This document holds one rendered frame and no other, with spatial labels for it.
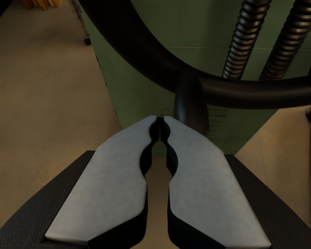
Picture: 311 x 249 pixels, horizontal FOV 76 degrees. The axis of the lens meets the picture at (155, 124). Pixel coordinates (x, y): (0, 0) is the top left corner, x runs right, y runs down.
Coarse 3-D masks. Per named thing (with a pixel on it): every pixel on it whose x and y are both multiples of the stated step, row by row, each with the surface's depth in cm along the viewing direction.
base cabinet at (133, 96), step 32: (160, 0) 29; (192, 0) 29; (224, 0) 29; (288, 0) 28; (96, 32) 34; (160, 32) 34; (192, 32) 33; (224, 32) 33; (128, 64) 40; (192, 64) 39; (224, 64) 39; (256, 64) 39; (128, 96) 49; (160, 96) 49; (224, 128) 62; (256, 128) 62
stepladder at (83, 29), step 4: (68, 0) 102; (72, 0) 103; (76, 0) 103; (72, 4) 103; (76, 4) 106; (72, 8) 105; (76, 8) 107; (76, 12) 107; (76, 16) 109; (80, 16) 111; (80, 20) 112; (80, 24) 113; (84, 24) 115; (80, 28) 115; (84, 28) 116; (84, 32) 117; (84, 36) 120; (88, 36) 121; (84, 40) 121; (88, 40) 121; (88, 44) 123
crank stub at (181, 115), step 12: (180, 72) 15; (192, 72) 15; (180, 84) 15; (192, 84) 14; (180, 96) 14; (192, 96) 13; (204, 96) 14; (180, 108) 13; (192, 108) 13; (204, 108) 13; (180, 120) 13; (192, 120) 13; (204, 120) 13; (204, 132) 13
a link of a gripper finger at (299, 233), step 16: (240, 176) 8; (256, 176) 8; (256, 192) 7; (272, 192) 7; (256, 208) 6; (272, 208) 6; (288, 208) 6; (272, 224) 6; (288, 224) 6; (304, 224) 6; (272, 240) 5; (288, 240) 6; (304, 240) 6
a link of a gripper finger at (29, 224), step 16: (80, 160) 8; (64, 176) 7; (48, 192) 7; (64, 192) 7; (32, 208) 6; (48, 208) 6; (16, 224) 6; (32, 224) 6; (48, 224) 6; (0, 240) 5; (16, 240) 5; (32, 240) 5
